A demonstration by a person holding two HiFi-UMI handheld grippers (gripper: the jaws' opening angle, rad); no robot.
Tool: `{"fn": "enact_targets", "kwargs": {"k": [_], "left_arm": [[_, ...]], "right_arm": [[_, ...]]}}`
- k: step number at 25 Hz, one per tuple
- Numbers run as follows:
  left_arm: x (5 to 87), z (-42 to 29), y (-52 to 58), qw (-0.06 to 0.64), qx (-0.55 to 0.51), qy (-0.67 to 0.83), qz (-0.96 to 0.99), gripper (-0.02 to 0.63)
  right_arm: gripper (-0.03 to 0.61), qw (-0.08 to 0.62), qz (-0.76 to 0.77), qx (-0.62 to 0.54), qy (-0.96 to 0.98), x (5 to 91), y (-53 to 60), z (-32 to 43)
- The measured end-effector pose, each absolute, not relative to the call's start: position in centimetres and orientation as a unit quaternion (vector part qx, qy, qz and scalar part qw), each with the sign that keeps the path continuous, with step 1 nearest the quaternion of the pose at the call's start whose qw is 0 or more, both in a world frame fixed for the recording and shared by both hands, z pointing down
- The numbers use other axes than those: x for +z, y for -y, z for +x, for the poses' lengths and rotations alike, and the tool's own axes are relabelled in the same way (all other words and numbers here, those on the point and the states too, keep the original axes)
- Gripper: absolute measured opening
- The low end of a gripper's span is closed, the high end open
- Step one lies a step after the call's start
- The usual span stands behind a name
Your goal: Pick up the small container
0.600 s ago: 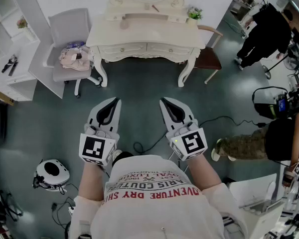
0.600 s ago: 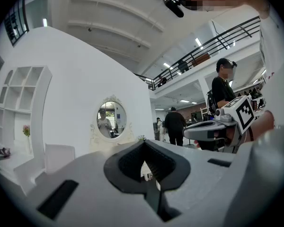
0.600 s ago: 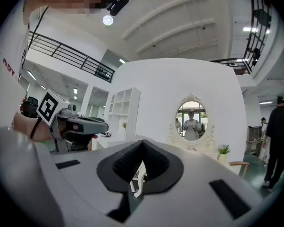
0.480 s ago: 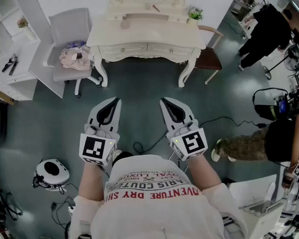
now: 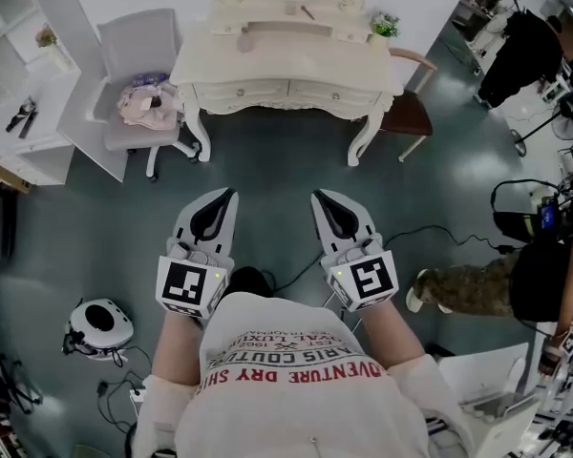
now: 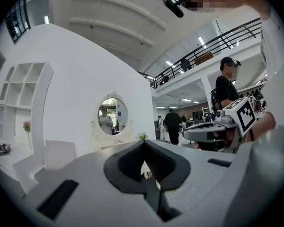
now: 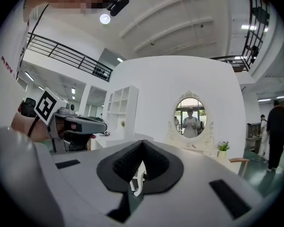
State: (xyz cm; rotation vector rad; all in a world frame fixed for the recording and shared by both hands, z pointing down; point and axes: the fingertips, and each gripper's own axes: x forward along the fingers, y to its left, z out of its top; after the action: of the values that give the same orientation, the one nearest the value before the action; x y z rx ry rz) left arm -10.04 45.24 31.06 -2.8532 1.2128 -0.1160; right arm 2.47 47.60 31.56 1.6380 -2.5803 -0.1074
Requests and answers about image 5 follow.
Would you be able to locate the pile of pink clothes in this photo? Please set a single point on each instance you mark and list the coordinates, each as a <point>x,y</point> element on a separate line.
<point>148,103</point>

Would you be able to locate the white open box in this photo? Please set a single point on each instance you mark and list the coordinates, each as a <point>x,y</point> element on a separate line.
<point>492,399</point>

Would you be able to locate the person's left forearm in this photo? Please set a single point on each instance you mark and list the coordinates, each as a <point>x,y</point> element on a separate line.
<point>179,346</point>

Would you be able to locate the person's white printed shirt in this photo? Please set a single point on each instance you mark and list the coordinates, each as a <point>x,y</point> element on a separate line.
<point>286,389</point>

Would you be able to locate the grey office chair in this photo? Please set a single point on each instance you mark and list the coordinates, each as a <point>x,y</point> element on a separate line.
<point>138,89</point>

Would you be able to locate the white round device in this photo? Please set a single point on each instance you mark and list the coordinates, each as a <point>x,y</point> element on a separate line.
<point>100,327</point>

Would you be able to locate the potted artificial flowers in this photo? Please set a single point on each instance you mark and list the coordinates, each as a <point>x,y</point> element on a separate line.
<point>385,24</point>

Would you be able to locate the wooden chair with brown seat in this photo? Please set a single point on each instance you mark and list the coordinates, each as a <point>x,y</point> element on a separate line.
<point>410,112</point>

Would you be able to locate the person's black shoe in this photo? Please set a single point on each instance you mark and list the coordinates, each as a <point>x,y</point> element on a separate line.
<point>248,280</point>

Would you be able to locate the red pen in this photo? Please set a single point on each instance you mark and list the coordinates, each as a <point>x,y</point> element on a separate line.
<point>308,12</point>

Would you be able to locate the black standing fan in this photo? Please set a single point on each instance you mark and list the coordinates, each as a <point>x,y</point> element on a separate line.
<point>549,127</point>

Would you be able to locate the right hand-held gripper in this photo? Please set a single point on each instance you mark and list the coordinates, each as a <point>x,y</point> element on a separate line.
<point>363,279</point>

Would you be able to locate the black camera rig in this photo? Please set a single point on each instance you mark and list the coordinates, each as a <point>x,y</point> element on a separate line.
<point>535,213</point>

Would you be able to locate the black tools on shelf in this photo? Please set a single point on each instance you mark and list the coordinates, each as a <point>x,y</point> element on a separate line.
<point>23,116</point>

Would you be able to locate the cream dressing table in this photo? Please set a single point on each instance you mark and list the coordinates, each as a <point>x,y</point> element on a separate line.
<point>286,65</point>

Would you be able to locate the dried flowers in vase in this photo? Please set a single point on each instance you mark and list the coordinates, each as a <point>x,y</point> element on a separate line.
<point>46,38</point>

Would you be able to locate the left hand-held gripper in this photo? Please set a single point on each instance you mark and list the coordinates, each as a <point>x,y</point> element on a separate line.
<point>186,284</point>

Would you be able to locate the person's right forearm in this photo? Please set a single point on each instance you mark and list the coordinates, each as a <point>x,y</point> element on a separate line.
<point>394,332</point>

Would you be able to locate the white shelf unit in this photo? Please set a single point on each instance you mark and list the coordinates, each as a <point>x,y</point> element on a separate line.
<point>24,74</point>

